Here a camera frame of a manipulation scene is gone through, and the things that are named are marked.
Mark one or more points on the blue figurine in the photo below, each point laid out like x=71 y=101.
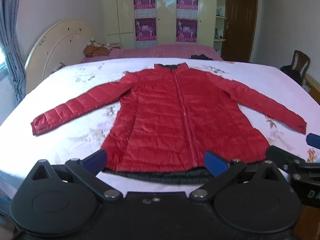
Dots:
x=220 y=12

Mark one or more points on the cream round headboard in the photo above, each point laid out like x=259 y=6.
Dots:
x=57 y=47

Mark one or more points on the purple wall poster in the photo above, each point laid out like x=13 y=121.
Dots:
x=186 y=30
x=144 y=2
x=145 y=32
x=187 y=2

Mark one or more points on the white floral bedsheet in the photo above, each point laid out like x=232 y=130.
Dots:
x=62 y=142

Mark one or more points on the blue curtain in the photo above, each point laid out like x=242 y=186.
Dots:
x=11 y=42

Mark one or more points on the cream wardrobe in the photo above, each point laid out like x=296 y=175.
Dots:
x=165 y=12

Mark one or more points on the dark clothes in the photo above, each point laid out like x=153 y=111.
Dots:
x=201 y=57

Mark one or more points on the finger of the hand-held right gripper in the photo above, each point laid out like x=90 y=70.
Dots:
x=280 y=153
x=313 y=140

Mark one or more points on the wooden furniture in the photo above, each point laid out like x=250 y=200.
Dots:
x=312 y=85

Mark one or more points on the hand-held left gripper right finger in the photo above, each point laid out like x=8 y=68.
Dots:
x=216 y=163

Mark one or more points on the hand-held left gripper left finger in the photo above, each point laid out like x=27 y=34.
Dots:
x=96 y=160

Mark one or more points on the brown patterned pillow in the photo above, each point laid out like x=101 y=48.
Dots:
x=96 y=48

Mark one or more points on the brown wooden door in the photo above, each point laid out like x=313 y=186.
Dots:
x=240 y=22

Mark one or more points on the black bag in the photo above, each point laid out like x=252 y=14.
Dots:
x=291 y=73

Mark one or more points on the wooden chair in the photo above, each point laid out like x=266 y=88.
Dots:
x=301 y=60

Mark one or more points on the pink bed cover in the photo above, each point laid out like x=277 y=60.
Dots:
x=160 y=51

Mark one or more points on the cream wall shelf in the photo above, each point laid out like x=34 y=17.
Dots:
x=221 y=30

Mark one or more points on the red puffer jacket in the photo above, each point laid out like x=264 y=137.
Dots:
x=155 y=110

